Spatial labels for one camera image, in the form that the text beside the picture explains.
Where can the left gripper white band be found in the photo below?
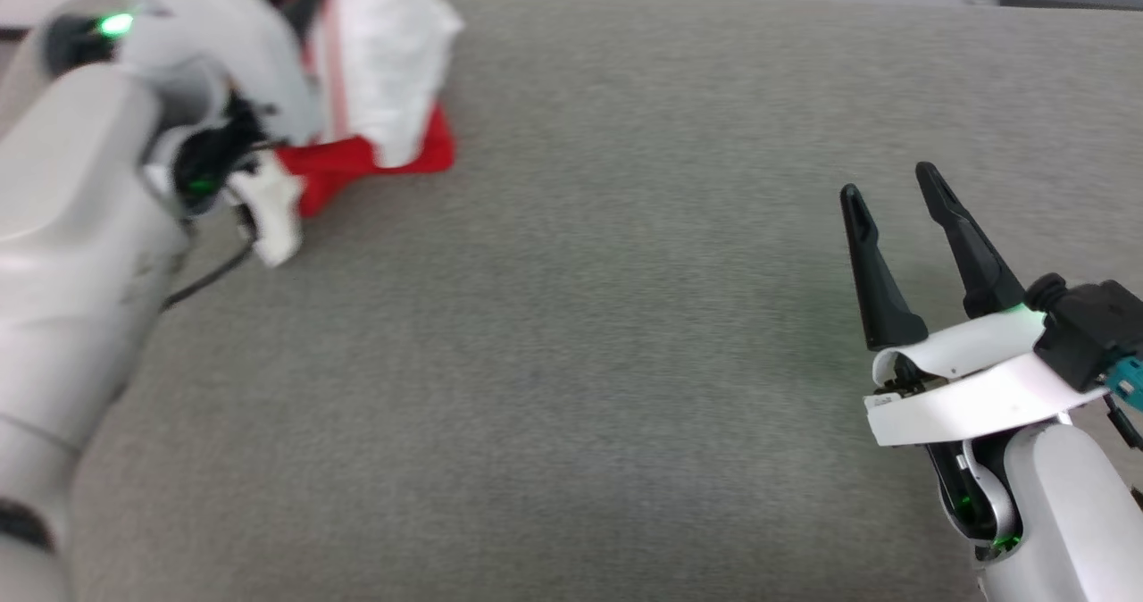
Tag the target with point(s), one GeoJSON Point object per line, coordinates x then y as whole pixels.
{"type": "Point", "coordinates": [271, 209]}

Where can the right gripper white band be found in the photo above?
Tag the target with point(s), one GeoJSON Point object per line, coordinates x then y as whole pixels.
{"type": "Point", "coordinates": [973, 397]}

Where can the red and white garment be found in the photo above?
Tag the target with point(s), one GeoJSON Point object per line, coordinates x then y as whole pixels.
{"type": "Point", "coordinates": [384, 57]}

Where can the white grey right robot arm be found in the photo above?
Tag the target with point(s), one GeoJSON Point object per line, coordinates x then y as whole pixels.
{"type": "Point", "coordinates": [1063, 513]}

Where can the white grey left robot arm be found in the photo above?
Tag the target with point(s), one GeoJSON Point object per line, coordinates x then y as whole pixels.
{"type": "Point", "coordinates": [71, 227]}

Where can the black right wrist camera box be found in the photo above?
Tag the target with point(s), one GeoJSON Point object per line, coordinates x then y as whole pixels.
{"type": "Point", "coordinates": [1094, 325]}

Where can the teal right camera connector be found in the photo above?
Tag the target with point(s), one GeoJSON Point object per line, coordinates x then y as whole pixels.
{"type": "Point", "coordinates": [1127, 380]}

